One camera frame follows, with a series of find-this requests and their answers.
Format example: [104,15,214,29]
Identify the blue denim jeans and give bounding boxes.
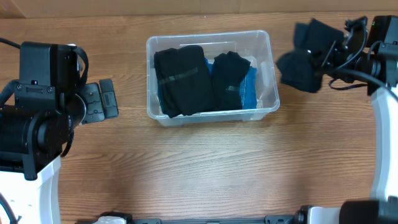
[207,62,257,111]

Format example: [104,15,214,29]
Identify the sparkly blue garment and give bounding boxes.
[158,84,165,114]

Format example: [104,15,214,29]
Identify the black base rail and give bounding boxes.
[76,212,295,224]

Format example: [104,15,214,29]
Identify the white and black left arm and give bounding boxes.
[1,42,119,223]

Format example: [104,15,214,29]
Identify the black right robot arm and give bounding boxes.
[278,15,397,223]

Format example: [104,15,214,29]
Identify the clear plastic storage bin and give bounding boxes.
[146,30,280,127]

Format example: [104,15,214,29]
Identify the small black garment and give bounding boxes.
[276,19,344,93]

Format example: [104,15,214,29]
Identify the large black garment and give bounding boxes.
[154,45,217,118]

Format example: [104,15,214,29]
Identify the medium black garment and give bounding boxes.
[211,51,250,111]

